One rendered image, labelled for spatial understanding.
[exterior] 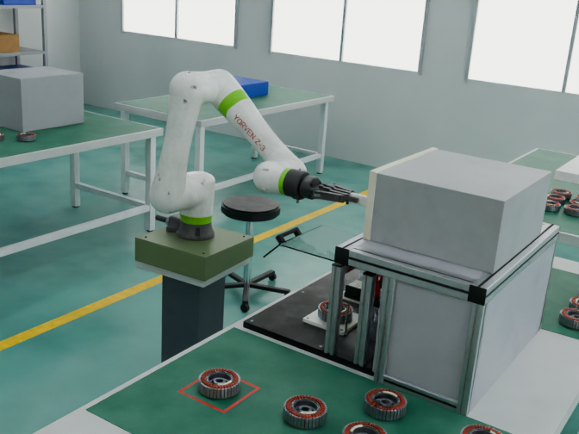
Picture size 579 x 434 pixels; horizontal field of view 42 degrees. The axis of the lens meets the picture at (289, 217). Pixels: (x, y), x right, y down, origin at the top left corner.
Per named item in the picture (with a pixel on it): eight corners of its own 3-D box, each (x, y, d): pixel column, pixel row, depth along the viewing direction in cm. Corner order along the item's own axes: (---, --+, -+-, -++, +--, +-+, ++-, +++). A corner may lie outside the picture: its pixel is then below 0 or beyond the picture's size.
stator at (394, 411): (396, 427, 192) (398, 414, 191) (356, 412, 197) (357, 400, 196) (411, 406, 201) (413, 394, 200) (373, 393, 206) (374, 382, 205)
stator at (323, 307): (310, 316, 243) (311, 306, 242) (332, 306, 251) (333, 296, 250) (338, 328, 236) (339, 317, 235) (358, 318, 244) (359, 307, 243)
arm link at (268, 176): (245, 191, 250) (247, 159, 247) (266, 187, 260) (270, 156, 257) (279, 201, 242) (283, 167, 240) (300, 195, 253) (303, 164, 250)
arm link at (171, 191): (139, 207, 275) (164, 66, 255) (170, 200, 288) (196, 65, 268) (163, 222, 269) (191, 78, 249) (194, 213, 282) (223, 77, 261)
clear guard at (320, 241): (263, 257, 228) (264, 238, 226) (305, 238, 247) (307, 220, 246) (356, 287, 211) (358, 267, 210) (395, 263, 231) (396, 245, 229)
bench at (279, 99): (115, 193, 617) (114, 102, 594) (252, 156, 769) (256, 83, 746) (198, 218, 571) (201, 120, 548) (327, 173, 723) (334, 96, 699)
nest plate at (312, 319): (302, 321, 242) (302, 318, 241) (326, 306, 254) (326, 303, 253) (342, 336, 234) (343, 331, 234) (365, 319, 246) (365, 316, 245)
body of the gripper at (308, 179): (311, 194, 247) (335, 201, 242) (297, 200, 240) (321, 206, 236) (313, 172, 245) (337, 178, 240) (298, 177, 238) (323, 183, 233)
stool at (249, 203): (186, 291, 443) (189, 201, 425) (238, 268, 482) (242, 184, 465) (261, 319, 415) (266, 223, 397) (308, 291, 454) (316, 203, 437)
